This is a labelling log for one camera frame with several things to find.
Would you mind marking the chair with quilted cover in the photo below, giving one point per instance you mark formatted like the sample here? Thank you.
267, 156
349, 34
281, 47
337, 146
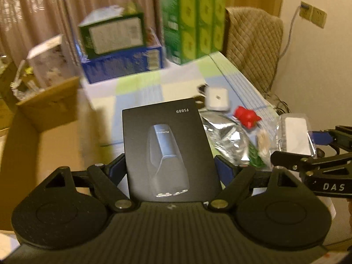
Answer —
253, 44

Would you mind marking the brown curtain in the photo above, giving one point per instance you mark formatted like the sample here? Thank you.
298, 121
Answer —
41, 11

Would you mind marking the black shaver box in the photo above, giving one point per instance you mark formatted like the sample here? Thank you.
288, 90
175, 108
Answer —
165, 132

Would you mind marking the silver foil bag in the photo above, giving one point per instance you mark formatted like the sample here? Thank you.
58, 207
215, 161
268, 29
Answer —
228, 134

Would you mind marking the red boot toy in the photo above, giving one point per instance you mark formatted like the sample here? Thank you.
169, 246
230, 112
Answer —
246, 117

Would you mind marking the small beige figure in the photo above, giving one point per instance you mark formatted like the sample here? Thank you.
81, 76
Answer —
263, 143

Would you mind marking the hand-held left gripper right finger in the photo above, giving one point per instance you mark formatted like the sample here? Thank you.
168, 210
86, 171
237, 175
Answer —
226, 170

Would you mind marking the small green toy piece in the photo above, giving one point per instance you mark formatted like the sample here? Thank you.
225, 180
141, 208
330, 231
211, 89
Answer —
257, 158

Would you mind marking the dark green carton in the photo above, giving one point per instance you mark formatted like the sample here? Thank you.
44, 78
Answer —
112, 35

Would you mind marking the clear plastic packet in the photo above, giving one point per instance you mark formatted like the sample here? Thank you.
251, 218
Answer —
295, 132

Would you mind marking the green tissue multipack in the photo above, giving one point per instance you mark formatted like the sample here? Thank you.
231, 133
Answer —
189, 27

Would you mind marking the blue carton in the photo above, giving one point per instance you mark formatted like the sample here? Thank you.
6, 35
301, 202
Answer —
118, 66

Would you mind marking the white square night light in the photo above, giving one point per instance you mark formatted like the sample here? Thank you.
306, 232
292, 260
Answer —
217, 99

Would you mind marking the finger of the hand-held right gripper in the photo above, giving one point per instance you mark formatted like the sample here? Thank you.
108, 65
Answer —
320, 137
286, 159

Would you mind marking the checked tablecloth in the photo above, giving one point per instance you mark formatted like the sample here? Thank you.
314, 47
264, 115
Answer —
176, 88

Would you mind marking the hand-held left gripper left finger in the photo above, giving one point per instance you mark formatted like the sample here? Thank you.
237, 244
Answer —
117, 167

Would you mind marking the cardboard box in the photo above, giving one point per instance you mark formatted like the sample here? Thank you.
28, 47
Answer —
55, 156

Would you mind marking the wall socket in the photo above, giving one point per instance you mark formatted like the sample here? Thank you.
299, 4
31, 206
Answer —
315, 13

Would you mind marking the white carton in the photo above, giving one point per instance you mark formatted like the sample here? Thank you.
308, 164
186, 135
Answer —
49, 60

